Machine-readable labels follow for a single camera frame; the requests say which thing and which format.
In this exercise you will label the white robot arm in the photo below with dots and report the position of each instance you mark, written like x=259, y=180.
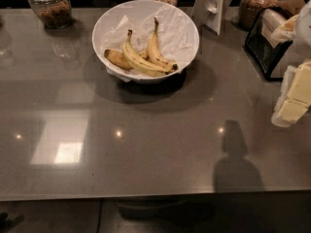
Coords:
x=298, y=30

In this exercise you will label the yellow banana right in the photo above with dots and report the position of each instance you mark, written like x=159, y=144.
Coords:
x=155, y=55

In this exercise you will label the long yellow banana front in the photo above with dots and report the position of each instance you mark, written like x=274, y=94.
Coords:
x=138, y=63

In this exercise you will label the short brown-spotted banana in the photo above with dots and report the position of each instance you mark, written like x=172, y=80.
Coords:
x=117, y=58

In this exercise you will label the white bowl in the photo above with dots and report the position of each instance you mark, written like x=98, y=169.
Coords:
x=110, y=20

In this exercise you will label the brown paper bag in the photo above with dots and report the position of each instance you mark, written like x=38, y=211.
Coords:
x=290, y=8

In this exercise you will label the glass jar with granola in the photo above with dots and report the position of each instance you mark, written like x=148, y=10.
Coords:
x=249, y=10

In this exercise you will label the white stand panel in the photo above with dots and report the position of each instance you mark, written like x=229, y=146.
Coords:
x=209, y=13

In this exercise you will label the white crumpled paper liner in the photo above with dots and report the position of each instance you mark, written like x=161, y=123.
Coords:
x=175, y=33

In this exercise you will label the glass jar with nuts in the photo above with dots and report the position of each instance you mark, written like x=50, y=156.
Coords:
x=53, y=14

